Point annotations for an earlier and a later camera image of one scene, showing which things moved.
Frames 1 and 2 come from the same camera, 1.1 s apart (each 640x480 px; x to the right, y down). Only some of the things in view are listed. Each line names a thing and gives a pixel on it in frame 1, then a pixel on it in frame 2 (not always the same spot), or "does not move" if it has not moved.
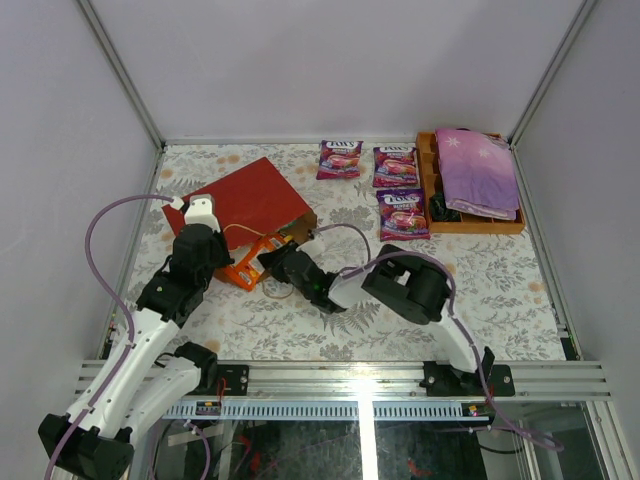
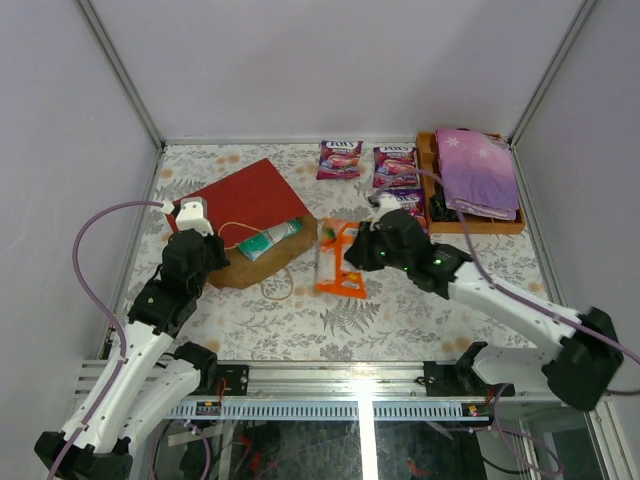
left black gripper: (201, 240) does not move
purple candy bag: (339, 159) does not move
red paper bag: (249, 203) does not move
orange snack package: (247, 269) to (336, 276)
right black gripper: (273, 262) to (359, 252)
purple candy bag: (394, 166) does not move
